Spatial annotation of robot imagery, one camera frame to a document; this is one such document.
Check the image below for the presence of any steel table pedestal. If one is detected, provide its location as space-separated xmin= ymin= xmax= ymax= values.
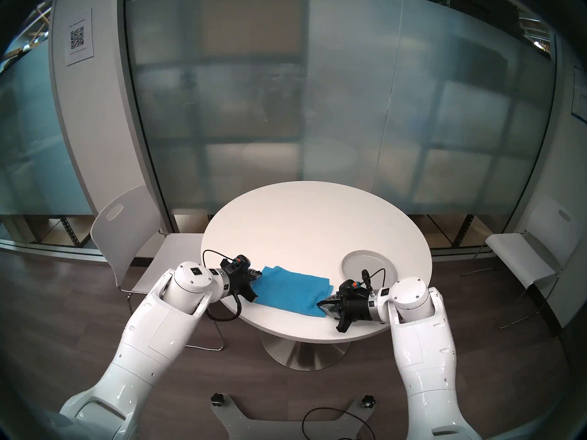
xmin=261 ymin=330 xmax=352 ymax=371

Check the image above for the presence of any grey metal robot base plate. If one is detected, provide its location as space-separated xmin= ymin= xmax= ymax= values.
xmin=211 ymin=394 xmax=376 ymax=440

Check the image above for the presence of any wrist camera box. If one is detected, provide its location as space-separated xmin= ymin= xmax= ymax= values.
xmin=220 ymin=255 xmax=251 ymax=275
xmin=338 ymin=279 xmax=364 ymax=299

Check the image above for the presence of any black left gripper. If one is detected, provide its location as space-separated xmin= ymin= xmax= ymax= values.
xmin=227 ymin=269 xmax=263 ymax=303

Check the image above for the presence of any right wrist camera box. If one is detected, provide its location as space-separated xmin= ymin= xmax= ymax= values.
xmin=338 ymin=279 xmax=364 ymax=299

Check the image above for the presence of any white QR code sign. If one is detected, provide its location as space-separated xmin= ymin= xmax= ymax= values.
xmin=66 ymin=7 xmax=95 ymax=67

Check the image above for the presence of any thin black left wrist cable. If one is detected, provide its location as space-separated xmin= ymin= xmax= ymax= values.
xmin=202 ymin=249 xmax=235 ymax=269

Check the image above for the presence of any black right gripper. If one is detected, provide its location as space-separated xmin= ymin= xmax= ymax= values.
xmin=317 ymin=297 xmax=370 ymax=333

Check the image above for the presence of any blue cloth napkin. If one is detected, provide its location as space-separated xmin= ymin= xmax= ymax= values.
xmin=253 ymin=266 xmax=334 ymax=317

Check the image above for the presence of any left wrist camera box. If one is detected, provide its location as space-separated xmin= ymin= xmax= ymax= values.
xmin=220 ymin=255 xmax=251 ymax=275

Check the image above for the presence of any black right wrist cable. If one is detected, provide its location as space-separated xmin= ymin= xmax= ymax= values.
xmin=361 ymin=268 xmax=387 ymax=292

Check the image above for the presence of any grey round plate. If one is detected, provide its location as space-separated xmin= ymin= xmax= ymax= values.
xmin=342 ymin=250 xmax=396 ymax=289

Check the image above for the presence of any white plastic chair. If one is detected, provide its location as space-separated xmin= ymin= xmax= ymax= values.
xmin=462 ymin=196 xmax=583 ymax=330
xmin=90 ymin=185 xmax=225 ymax=351

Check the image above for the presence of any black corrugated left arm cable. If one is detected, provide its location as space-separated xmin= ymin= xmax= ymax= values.
xmin=205 ymin=294 xmax=243 ymax=322

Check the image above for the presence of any black shelving upright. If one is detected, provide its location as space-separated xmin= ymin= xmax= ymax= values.
xmin=59 ymin=217 xmax=79 ymax=250
xmin=452 ymin=214 xmax=476 ymax=250

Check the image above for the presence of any black floor cable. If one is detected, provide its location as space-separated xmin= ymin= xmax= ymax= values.
xmin=302 ymin=407 xmax=373 ymax=440

